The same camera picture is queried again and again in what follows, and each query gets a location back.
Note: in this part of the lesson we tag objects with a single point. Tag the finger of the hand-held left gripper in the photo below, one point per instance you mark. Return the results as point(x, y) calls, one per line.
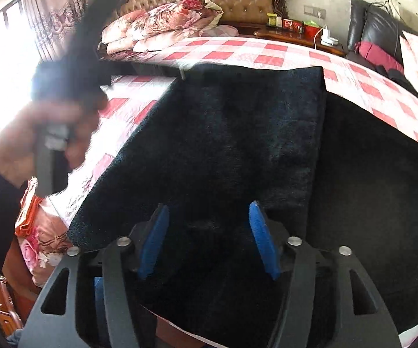
point(100, 18)

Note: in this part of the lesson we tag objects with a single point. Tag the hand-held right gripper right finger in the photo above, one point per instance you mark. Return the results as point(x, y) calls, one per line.
point(265, 239)

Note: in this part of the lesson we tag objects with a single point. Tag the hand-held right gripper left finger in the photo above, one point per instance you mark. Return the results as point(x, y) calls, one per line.
point(154, 246)

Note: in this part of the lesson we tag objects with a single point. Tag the black pants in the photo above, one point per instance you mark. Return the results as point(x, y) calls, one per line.
point(230, 134)

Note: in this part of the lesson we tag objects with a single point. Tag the person's left hand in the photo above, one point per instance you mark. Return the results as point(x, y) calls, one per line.
point(16, 145)

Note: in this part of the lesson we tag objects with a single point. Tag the pile of pink floral pillows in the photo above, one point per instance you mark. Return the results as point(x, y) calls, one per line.
point(122, 34)

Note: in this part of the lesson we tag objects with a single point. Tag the pink embroidered curtain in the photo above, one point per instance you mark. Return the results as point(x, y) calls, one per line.
point(53, 11)

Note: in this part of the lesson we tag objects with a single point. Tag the window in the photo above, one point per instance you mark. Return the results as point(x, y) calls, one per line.
point(2, 54)

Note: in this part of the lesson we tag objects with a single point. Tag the red floral folded quilt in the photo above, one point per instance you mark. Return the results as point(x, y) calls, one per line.
point(176, 16)

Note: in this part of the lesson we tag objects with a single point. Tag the pale checked pillow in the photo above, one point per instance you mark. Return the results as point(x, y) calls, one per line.
point(223, 31)

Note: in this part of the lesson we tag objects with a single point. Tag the yellow jar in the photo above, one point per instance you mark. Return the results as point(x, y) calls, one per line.
point(274, 20)

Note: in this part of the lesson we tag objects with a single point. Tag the wooden nightstand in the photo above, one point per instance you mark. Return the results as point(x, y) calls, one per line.
point(288, 38)

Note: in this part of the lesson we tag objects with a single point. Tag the red tin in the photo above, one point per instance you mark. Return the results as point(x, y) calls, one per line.
point(292, 24)

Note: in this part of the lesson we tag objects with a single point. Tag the white round device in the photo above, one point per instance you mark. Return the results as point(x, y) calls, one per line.
point(328, 41)

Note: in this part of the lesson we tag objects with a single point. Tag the dark clothes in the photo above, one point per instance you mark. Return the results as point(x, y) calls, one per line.
point(401, 79)

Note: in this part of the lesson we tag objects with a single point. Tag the red box with green top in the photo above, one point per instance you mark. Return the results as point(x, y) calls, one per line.
point(311, 28)

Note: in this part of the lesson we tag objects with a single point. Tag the dark red cushion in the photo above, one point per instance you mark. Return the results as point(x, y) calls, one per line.
point(375, 56)

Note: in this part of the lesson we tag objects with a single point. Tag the white charger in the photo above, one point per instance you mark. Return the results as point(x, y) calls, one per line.
point(325, 32)

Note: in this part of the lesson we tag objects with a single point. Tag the black leather armchair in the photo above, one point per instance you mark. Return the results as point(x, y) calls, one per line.
point(375, 25)

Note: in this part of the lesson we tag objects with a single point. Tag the wooden bed frame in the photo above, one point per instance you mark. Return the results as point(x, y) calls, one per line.
point(5, 304)

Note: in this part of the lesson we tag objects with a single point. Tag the wall outlet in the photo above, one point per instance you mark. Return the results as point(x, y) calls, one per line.
point(314, 11)

